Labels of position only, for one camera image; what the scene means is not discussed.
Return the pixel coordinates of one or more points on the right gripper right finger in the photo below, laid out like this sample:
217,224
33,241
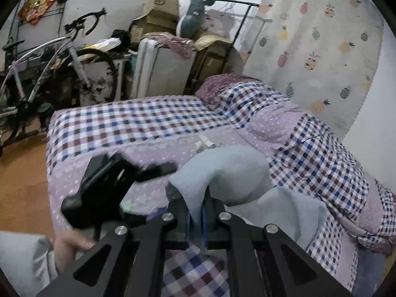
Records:
263,261

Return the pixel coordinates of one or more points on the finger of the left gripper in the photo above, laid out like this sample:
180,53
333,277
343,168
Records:
156,171

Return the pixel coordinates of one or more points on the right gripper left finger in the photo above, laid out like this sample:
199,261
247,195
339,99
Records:
126,262

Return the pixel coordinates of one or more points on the light blue grey garment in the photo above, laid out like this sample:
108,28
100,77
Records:
239,177

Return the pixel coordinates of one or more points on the black clothes rack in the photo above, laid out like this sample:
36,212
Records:
225,18

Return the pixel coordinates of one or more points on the person's left hand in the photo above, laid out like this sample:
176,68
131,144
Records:
66,245

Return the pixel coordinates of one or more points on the checkered bed sheet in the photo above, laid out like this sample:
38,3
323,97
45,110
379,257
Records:
333,250

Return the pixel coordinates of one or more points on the upright white mattress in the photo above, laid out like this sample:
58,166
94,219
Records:
159,70

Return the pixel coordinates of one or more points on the rolled checkered duvet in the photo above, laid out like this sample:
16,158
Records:
305,156

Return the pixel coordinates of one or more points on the white bicycle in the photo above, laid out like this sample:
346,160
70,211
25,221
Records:
54,75

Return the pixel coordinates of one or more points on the cardboard boxes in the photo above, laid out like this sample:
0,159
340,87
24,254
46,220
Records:
157,16

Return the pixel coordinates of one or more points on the pineapple print curtain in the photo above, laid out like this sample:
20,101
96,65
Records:
322,54

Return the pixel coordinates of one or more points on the red wall poster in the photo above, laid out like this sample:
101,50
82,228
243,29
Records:
33,10

